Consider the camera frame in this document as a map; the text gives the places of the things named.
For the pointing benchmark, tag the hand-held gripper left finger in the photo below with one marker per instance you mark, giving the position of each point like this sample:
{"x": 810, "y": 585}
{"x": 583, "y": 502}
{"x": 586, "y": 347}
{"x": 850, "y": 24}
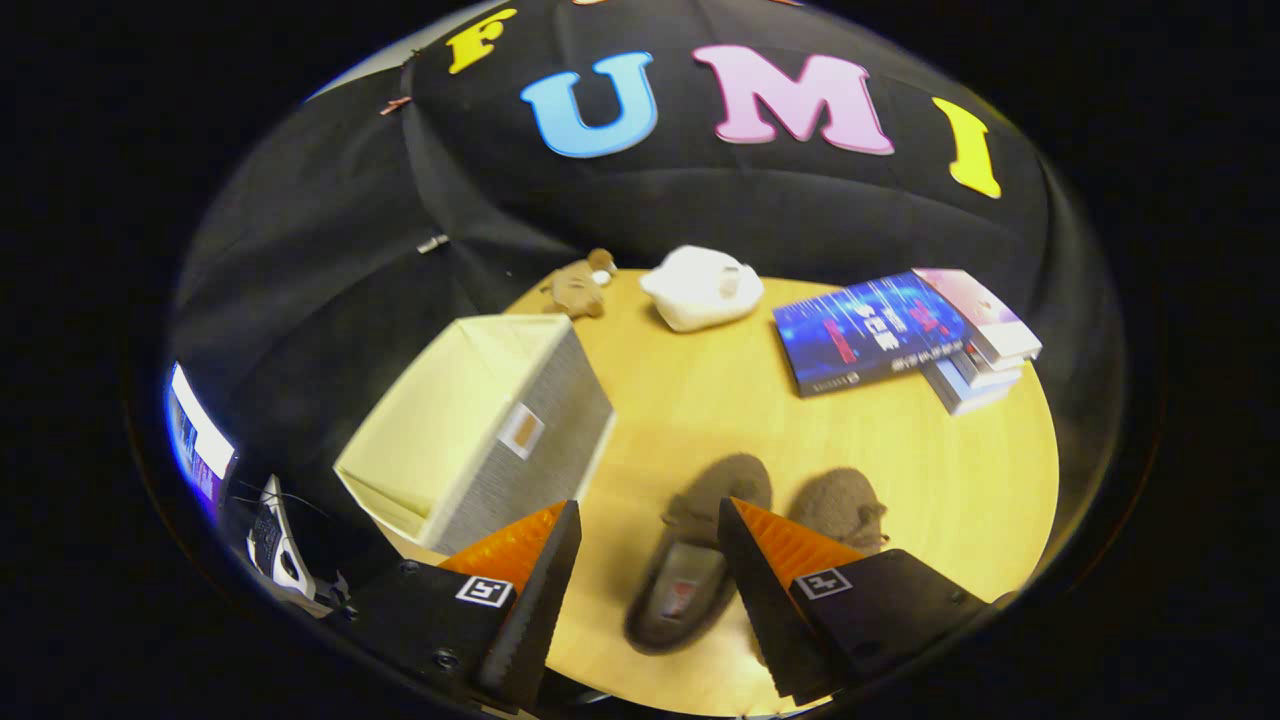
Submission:
{"x": 530, "y": 610}

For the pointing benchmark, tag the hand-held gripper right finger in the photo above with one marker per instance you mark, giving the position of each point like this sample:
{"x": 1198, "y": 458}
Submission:
{"x": 765, "y": 600}

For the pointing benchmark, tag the brown fluffy shoe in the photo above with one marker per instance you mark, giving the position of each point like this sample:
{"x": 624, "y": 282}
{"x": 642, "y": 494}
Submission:
{"x": 835, "y": 505}
{"x": 690, "y": 590}

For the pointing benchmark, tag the grey fabric storage box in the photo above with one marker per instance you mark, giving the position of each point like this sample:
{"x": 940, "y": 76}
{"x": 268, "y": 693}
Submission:
{"x": 550, "y": 440}

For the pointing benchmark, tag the black white device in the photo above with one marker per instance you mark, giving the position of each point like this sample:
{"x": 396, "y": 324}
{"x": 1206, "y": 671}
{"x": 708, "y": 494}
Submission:
{"x": 278, "y": 545}

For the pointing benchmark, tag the light blue book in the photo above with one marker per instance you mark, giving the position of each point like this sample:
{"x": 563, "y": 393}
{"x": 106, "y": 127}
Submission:
{"x": 965, "y": 395}

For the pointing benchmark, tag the white plush toy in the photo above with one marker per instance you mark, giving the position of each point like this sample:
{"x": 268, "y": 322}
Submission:
{"x": 700, "y": 290}

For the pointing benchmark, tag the brown plush toy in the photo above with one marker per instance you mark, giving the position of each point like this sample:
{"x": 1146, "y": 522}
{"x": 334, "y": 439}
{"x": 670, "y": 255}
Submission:
{"x": 580, "y": 288}

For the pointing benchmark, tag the pink white book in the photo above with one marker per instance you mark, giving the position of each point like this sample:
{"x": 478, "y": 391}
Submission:
{"x": 975, "y": 312}

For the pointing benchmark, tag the computer monitor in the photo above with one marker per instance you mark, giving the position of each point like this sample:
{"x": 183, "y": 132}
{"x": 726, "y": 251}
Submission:
{"x": 198, "y": 440}

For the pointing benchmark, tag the silver clip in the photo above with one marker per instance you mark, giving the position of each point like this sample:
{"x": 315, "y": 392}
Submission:
{"x": 433, "y": 243}

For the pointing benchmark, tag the pink clip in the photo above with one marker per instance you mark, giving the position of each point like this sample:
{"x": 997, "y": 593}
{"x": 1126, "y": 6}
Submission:
{"x": 395, "y": 104}

